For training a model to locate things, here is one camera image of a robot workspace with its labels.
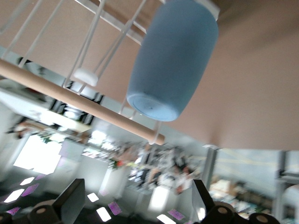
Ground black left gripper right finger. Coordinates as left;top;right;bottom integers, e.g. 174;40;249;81
192;179;281;224

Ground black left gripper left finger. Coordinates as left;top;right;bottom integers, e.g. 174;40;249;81
0;178;86;224

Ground blue plastic cup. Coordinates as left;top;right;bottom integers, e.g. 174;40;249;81
126;0;220;122

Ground wooden rack rod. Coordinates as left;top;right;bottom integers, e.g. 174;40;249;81
0;58;165;146

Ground bright white window panel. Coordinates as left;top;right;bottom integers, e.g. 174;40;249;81
13;134;64;175

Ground brown table cover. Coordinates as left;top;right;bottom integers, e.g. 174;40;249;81
0;0;299;150

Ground aluminium frame post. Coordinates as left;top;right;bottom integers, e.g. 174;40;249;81
204;144;221;188

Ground white wire cup rack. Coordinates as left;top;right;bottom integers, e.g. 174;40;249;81
0;0;221;146

